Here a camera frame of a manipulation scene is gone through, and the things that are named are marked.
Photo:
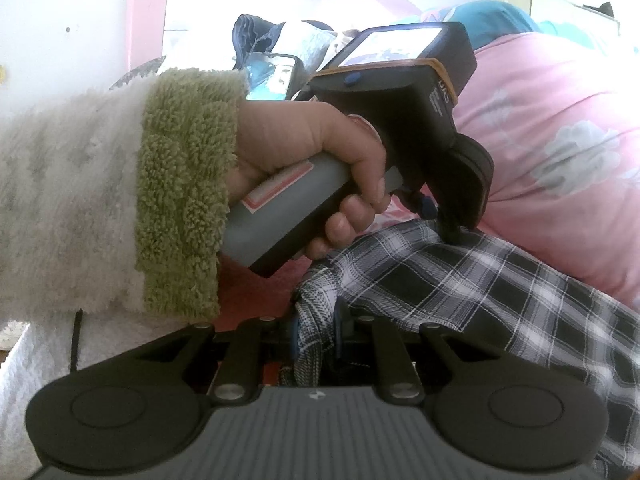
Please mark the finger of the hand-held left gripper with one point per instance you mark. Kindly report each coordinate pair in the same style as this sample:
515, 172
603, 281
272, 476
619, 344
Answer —
449, 227

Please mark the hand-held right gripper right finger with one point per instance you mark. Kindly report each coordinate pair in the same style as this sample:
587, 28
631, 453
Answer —
342, 322

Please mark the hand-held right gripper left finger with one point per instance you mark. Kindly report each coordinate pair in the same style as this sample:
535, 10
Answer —
295, 332

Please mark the black white plaid pants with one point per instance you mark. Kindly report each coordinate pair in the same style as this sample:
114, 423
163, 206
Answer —
450, 285

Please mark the person's left hand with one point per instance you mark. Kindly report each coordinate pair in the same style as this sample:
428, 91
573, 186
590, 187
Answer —
300, 130

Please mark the pink fleece flower blanket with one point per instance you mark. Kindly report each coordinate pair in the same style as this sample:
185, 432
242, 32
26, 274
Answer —
250, 295

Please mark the folded grey cloth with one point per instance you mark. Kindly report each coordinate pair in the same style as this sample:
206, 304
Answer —
310, 45

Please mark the teal cartoon print cloth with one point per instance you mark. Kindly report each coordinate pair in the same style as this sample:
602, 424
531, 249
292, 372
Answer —
480, 15

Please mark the black smartphone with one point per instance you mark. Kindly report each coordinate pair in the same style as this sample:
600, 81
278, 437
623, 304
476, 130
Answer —
272, 77

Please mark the pink grey floral quilt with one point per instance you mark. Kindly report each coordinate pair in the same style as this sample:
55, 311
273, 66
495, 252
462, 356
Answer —
550, 110

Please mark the dark navy cloth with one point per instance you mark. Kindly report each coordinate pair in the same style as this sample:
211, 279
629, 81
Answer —
250, 35

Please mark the beige cabinet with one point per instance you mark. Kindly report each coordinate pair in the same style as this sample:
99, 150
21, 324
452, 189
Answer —
550, 5

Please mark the grey speckled cushion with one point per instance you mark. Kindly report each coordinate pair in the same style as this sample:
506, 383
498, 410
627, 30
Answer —
140, 72

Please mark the pink curved headboard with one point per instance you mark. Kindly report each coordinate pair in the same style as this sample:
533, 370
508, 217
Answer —
150, 10

